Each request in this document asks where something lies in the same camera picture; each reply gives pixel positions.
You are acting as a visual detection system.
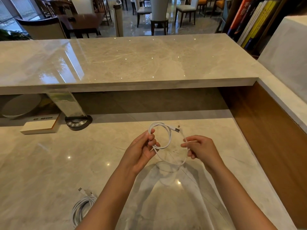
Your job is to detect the person's left hand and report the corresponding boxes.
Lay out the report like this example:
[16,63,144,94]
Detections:
[119,128,161,176]

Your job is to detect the person's right hand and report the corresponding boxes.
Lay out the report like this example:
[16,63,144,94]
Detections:
[180,135,226,174]

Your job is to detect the person's right forearm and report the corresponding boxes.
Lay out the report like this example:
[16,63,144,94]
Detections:
[209,163,278,230]

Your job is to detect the person's left forearm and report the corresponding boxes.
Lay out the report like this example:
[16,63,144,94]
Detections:
[75,165,139,230]

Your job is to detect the black round button base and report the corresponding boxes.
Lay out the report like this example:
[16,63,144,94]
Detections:
[65,115,93,131]

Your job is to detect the clear acrylic sign holder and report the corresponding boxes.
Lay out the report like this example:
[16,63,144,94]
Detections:
[47,91,87,118]

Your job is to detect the dark yellow printed packet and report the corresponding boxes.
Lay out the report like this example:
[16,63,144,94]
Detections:
[38,94,60,115]

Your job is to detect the white flat box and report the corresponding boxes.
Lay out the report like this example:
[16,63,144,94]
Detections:
[20,113,62,135]

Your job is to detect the round grey plate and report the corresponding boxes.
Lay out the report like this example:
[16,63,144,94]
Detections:
[1,94,42,118]

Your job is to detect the row of upright books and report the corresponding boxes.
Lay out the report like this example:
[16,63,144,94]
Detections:
[227,0,282,50]

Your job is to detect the teal chair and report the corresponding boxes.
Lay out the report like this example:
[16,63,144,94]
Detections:
[215,0,234,34]

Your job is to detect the dark wooden bookshelf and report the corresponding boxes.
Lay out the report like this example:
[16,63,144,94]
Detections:
[223,0,307,60]

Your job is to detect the dark wooden table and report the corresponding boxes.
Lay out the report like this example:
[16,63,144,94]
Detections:
[57,13,106,39]

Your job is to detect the orange chair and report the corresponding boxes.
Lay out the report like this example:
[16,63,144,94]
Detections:
[198,0,208,15]
[211,0,227,17]

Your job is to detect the tall white high-back chair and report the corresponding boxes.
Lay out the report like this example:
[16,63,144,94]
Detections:
[149,0,170,36]

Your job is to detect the curved beige armchair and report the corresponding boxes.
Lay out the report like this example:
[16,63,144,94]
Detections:
[15,16,67,41]

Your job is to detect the white cushioned wooden armchair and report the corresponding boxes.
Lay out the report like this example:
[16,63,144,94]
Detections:
[70,0,94,15]

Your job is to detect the green potted plant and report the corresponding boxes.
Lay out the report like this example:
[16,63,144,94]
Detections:
[0,29,32,42]

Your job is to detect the dark wooden frame armchair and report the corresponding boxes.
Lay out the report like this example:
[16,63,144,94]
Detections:
[33,0,72,18]
[93,0,112,26]

